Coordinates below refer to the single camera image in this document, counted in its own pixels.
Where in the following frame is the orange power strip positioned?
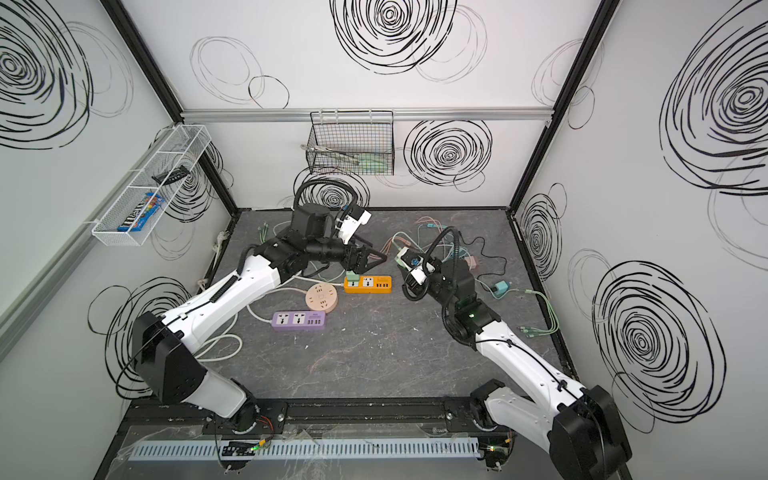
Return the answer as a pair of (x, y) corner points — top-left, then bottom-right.
(343, 275), (393, 294)

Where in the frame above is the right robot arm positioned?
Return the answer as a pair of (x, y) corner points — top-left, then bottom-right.
(399, 257), (633, 479)

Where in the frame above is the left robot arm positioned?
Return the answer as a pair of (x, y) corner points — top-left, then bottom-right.
(130, 203), (374, 434)

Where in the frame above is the pink charger plug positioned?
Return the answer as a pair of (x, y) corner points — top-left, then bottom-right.
(464, 256), (478, 270)

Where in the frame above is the teal charger plug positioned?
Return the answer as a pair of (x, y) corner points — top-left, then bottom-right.
(489, 281), (510, 299)

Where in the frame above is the pink round power strip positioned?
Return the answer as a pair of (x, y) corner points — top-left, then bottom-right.
(305, 282), (339, 314)

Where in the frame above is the green item in basket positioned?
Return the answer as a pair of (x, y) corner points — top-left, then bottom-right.
(356, 153), (390, 175)

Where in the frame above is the purple power strip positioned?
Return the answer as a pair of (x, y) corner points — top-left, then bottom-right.
(270, 310), (326, 331)

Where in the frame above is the black remote control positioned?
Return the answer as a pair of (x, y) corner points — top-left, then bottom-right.
(152, 165), (190, 187)

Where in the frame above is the blue candy pack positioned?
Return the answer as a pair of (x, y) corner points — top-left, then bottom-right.
(117, 193), (165, 233)

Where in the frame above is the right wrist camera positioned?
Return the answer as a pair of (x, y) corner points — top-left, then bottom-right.
(395, 247), (435, 287)

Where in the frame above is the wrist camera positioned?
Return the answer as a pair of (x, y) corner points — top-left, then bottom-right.
(336, 204), (371, 243)
(395, 247), (435, 287)

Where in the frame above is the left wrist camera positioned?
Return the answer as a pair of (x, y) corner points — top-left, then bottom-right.
(336, 204), (371, 243)

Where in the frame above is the black cable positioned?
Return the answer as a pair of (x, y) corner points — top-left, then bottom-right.
(461, 235), (511, 280)

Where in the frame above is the black wire basket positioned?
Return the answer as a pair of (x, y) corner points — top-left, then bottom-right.
(302, 109), (395, 176)

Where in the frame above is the white power cable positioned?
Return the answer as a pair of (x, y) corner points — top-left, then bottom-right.
(191, 275), (346, 364)

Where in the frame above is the grey cable duct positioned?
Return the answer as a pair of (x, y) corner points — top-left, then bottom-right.
(128, 437), (481, 461)

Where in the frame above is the white wire shelf basket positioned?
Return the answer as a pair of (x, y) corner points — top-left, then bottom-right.
(91, 124), (211, 247)

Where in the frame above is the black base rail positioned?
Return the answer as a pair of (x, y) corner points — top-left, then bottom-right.
(122, 395), (601, 436)

